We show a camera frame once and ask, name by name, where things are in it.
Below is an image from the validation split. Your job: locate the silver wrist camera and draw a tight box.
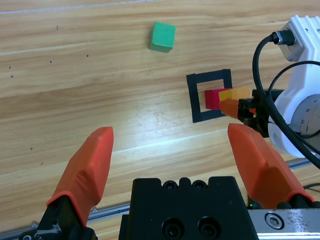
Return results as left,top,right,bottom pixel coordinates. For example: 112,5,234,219
277,29,306,63

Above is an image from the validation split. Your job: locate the silver metal table rail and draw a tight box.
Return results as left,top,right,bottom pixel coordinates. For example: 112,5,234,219
0,158,315,238

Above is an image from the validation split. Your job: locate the green cube block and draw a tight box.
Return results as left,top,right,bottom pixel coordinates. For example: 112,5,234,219
148,21,177,54

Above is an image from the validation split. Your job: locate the black tape square outline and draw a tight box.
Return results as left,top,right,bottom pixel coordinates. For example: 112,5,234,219
185,68,233,124

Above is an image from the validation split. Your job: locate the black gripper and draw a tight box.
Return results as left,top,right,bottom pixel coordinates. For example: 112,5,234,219
218,88,317,211

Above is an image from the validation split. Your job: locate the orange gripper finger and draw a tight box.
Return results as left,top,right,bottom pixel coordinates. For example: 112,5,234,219
22,126,115,240

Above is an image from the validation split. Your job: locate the red cube block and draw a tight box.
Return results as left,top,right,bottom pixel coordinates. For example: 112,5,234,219
204,87,232,111

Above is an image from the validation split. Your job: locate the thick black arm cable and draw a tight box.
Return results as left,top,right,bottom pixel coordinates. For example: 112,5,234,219
251,29,320,170

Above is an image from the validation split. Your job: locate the yellow cube block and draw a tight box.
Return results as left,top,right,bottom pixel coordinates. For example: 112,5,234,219
218,86,252,101

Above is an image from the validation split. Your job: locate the thin black arm wire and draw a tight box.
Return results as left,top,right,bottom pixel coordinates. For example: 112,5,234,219
266,60,320,101

